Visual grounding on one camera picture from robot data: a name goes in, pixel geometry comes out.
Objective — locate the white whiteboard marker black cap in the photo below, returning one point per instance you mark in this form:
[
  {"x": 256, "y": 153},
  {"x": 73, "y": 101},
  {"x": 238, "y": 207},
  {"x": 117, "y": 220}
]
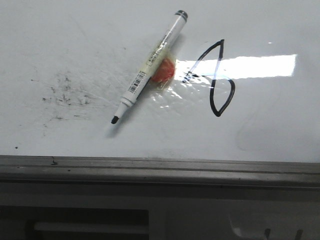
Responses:
[{"x": 151, "y": 65}]

